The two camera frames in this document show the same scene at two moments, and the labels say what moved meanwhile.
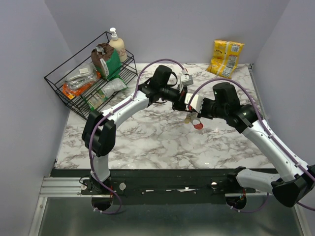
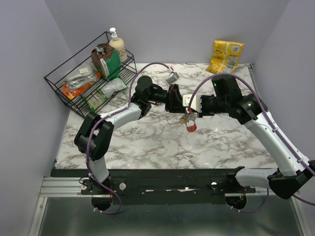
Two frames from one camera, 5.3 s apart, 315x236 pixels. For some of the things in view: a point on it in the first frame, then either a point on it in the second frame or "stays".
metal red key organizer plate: [193, 117] to [192, 129]
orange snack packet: [72, 94] stays
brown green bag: [106, 60] stays
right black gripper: [202, 114] stays
